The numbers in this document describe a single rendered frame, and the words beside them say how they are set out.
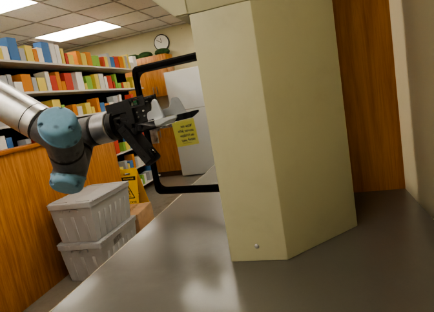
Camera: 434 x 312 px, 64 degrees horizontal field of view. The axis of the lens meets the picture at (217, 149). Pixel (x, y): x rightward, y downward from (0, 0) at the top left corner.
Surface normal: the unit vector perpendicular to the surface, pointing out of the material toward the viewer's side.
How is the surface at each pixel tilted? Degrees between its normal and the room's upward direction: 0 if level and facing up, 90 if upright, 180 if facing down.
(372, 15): 90
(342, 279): 0
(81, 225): 96
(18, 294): 90
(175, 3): 90
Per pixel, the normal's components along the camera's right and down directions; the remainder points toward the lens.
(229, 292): -0.17, -0.98
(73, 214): -0.23, 0.28
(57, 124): 0.19, -0.55
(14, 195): 0.95, -0.12
